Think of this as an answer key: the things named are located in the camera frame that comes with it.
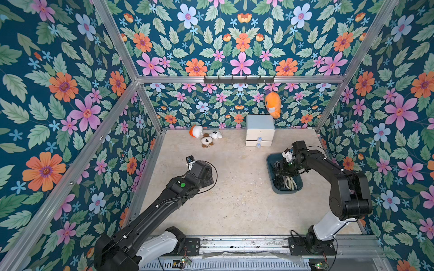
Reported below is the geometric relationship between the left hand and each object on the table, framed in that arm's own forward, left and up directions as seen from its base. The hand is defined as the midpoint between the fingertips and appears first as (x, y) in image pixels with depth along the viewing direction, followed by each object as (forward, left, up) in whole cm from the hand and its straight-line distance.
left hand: (207, 176), depth 79 cm
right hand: (+6, -38, -9) cm, 40 cm away
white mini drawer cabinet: (+30, -32, -3) cm, 44 cm away
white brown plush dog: (+34, +2, -13) cm, 37 cm away
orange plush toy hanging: (+39, -39, +10) cm, 56 cm away
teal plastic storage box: (+16, -39, -14) cm, 44 cm away
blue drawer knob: (+27, -32, -13) cm, 44 cm away
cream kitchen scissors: (-1, -44, -13) cm, 45 cm away
